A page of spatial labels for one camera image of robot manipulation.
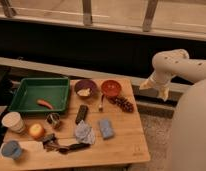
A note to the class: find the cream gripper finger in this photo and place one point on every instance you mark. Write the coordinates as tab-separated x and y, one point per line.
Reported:
164	93
145	85

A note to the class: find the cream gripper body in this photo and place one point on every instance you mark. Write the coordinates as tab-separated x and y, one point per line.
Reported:
158	81

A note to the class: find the small metal cup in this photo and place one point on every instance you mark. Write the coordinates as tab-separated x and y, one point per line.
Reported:
54	120

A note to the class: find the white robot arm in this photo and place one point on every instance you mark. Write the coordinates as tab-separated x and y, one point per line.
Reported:
174	69

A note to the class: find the pine cone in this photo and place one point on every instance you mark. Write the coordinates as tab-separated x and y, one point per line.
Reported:
123	103

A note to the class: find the red bowl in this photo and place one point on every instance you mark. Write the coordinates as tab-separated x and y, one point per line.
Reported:
111	88

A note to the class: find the purple bowl with food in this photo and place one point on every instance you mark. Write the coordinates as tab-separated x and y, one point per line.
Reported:
85	88

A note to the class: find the dark chocolate bar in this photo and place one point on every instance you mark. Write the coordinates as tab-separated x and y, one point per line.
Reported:
81	115

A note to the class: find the crumpled grey cloth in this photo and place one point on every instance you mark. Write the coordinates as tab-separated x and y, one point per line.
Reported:
84	133

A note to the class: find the green plastic tray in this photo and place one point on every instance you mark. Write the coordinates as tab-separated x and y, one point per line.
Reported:
53	90

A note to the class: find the orange carrot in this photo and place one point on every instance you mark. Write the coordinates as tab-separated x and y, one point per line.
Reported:
44	103

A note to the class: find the small dark clip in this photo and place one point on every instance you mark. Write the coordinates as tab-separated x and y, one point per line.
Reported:
48	138

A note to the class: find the red yellow apple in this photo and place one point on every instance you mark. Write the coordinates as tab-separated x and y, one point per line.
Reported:
36	131

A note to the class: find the white paper cup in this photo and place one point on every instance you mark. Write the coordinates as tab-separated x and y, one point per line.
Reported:
14	122

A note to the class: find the blue cup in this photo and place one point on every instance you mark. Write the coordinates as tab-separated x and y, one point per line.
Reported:
11	149

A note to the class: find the black handled tool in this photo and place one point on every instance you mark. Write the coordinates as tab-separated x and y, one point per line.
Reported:
65	149

